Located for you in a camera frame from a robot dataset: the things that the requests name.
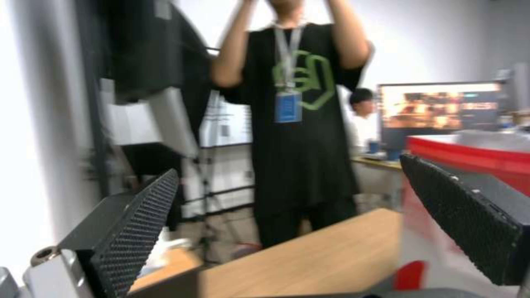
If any black metal stand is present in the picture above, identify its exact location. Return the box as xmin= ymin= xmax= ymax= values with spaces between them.
xmin=181 ymin=146 xmax=258 ymax=223

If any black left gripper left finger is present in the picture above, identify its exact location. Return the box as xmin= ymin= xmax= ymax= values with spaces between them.
xmin=22 ymin=168 xmax=180 ymax=298

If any black hanging cover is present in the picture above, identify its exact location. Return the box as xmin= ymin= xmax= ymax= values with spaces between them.
xmin=98 ymin=0 xmax=220 ymax=103

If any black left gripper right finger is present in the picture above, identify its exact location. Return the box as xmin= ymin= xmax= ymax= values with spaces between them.
xmin=398 ymin=154 xmax=530 ymax=286

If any standing person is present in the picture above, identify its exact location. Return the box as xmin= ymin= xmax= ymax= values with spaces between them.
xmin=209 ymin=0 xmax=376 ymax=250

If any grey lanyard strap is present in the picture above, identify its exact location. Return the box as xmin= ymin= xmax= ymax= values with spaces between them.
xmin=272 ymin=25 xmax=306 ymax=94

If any seated person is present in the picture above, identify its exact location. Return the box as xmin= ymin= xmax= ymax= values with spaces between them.
xmin=347 ymin=88 xmax=383 ymax=150

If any grey white machine box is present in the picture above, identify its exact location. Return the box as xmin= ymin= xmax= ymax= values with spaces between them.
xmin=104 ymin=87 xmax=200 ymax=159

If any background office desk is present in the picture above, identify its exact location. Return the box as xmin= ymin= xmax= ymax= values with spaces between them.
xmin=350 ymin=154 xmax=403 ymax=171

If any white poster board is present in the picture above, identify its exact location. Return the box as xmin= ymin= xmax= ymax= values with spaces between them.
xmin=198 ymin=89 xmax=253 ymax=148

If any blue badge card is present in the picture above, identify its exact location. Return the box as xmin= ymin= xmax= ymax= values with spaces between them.
xmin=274 ymin=93 xmax=303 ymax=124

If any black computer monitor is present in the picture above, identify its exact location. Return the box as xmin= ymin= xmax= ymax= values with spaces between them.
xmin=376 ymin=81 xmax=511 ymax=150

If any white crumpled plastic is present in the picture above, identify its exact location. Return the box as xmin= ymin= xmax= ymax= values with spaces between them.
xmin=138 ymin=237 xmax=193 ymax=279

